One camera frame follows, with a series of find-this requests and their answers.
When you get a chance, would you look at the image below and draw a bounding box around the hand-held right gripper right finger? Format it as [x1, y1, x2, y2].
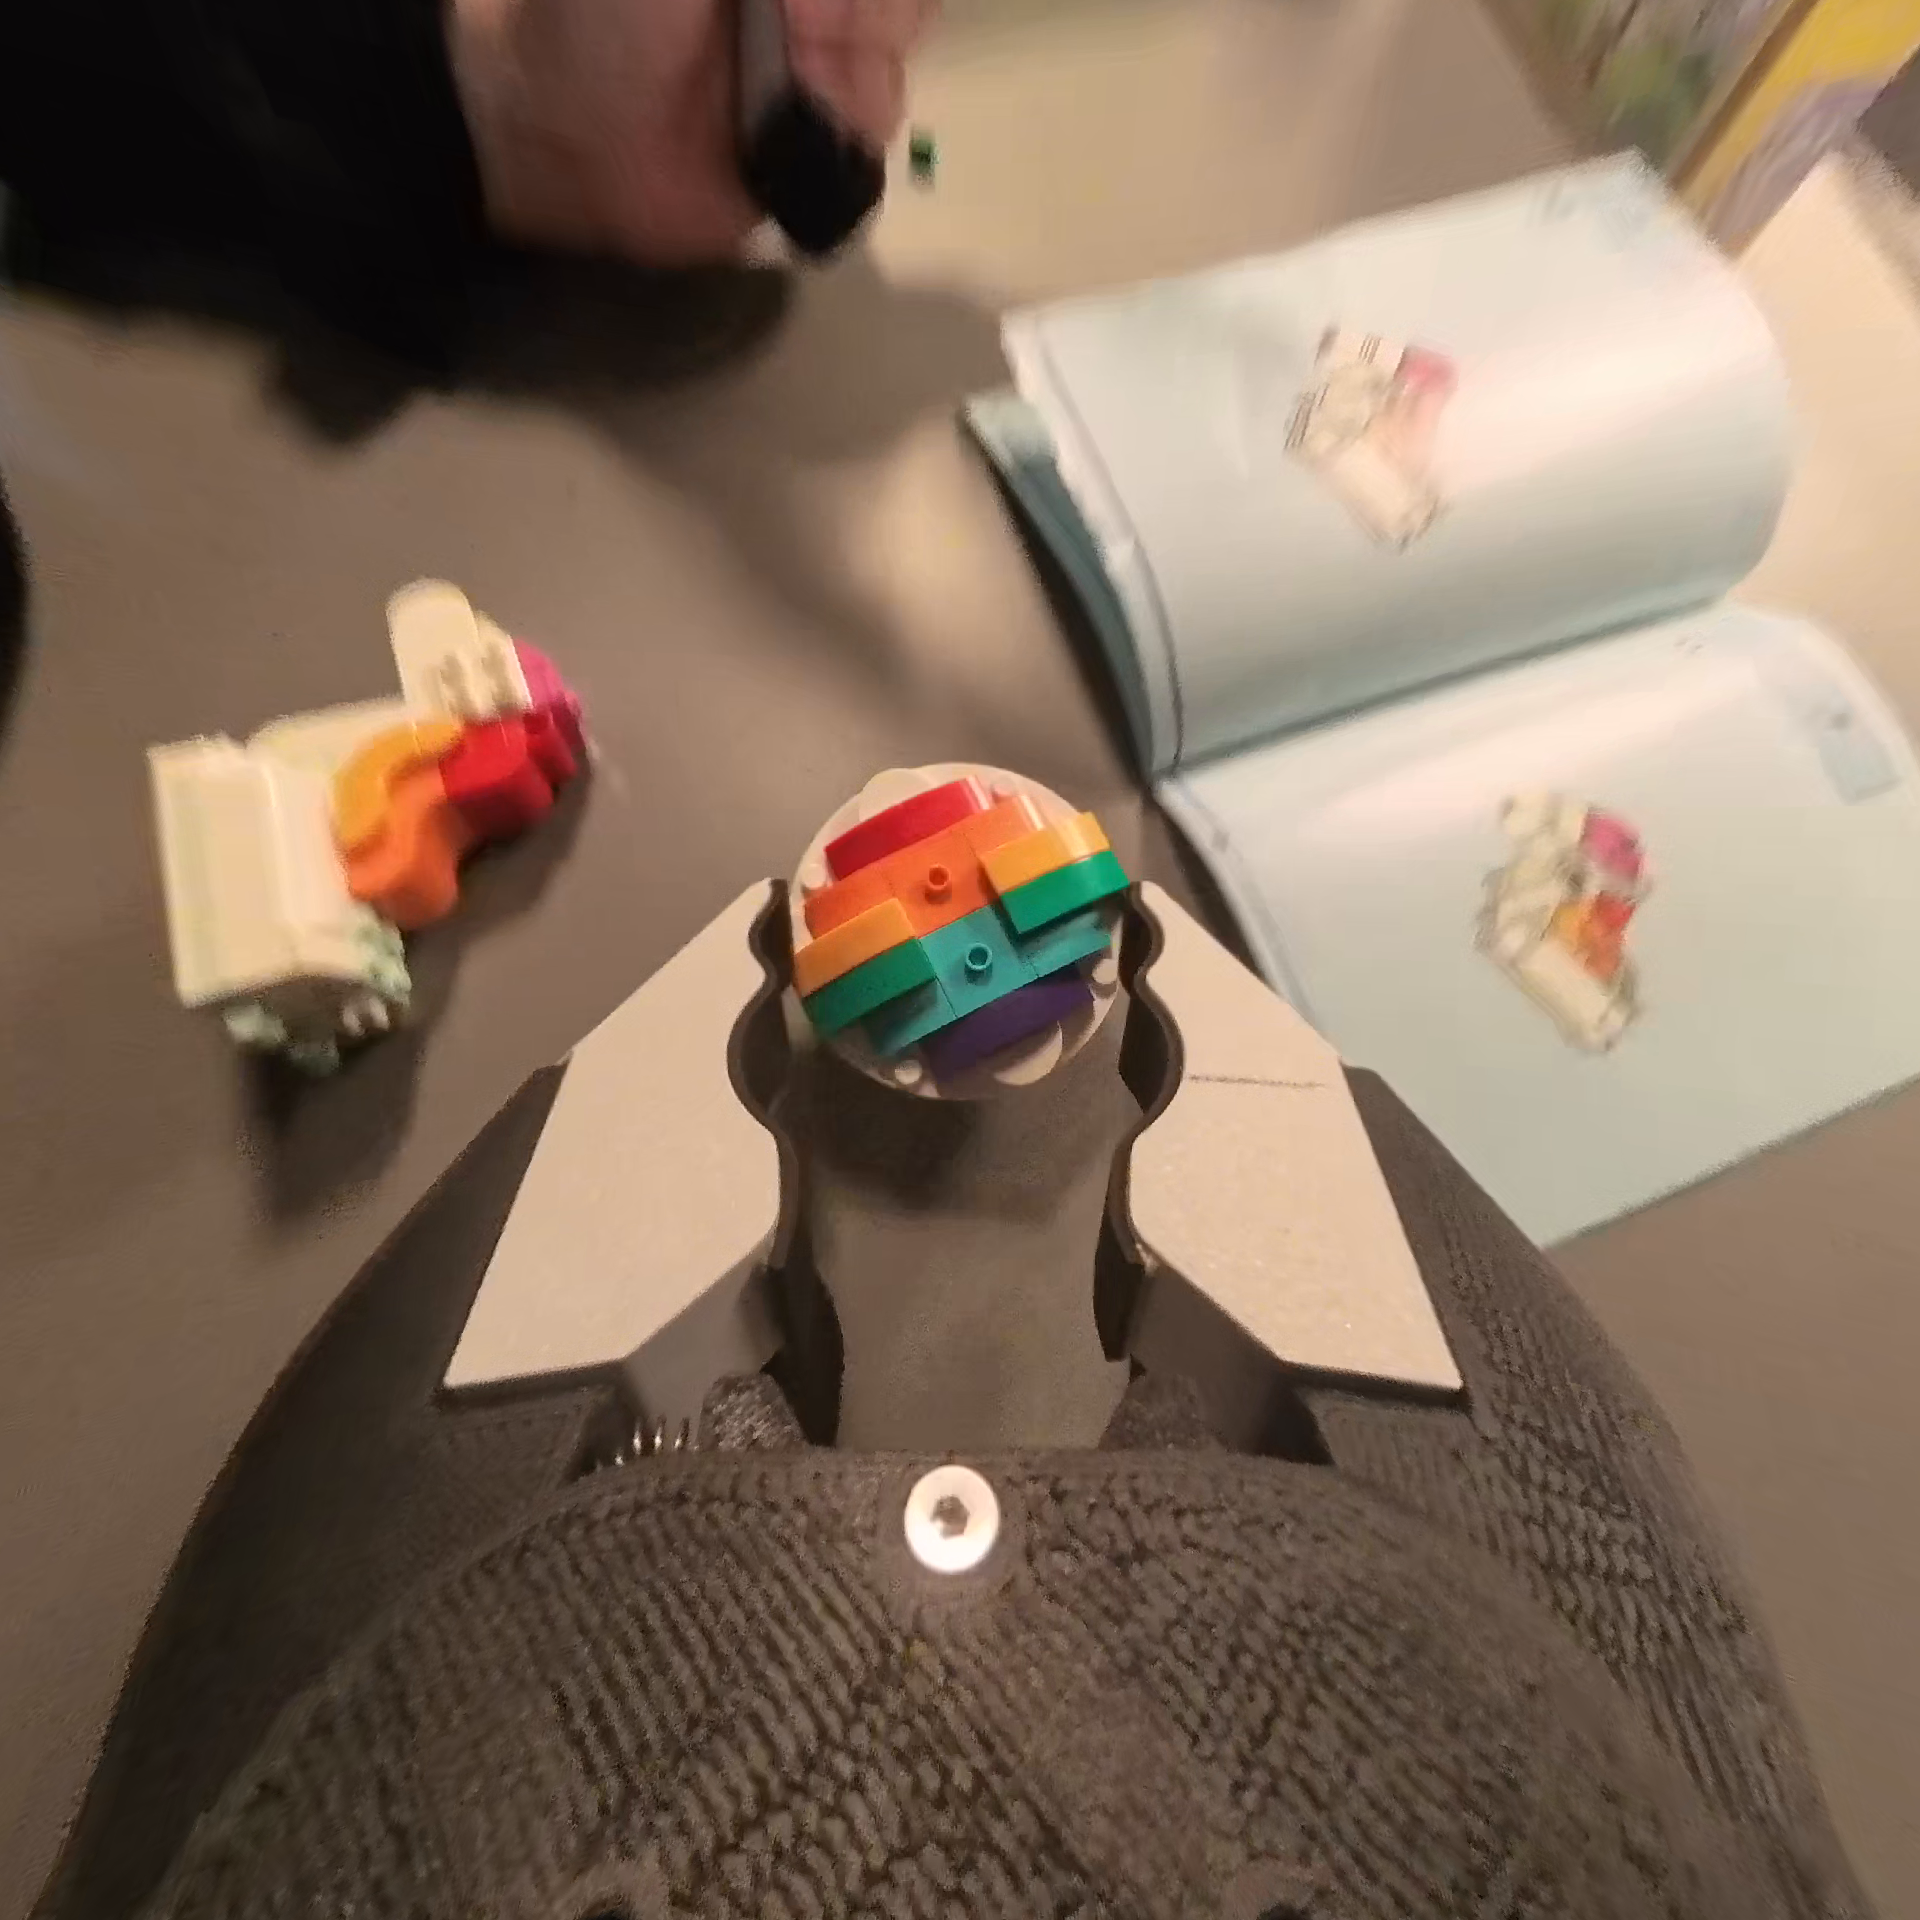
[1099, 882, 1467, 1396]

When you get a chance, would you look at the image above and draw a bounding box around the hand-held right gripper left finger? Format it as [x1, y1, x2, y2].
[442, 880, 836, 1443]

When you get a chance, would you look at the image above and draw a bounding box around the round rainbow lego assembly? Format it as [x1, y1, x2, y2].
[787, 766, 1129, 1105]

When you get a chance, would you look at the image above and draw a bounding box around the colourful lego box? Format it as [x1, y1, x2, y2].
[1476, 0, 1920, 256]

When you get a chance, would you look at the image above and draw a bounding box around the person's left hand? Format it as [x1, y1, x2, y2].
[451, 0, 940, 265]

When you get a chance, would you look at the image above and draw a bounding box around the open light blue instruction booklet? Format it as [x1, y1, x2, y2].
[961, 150, 1920, 1256]

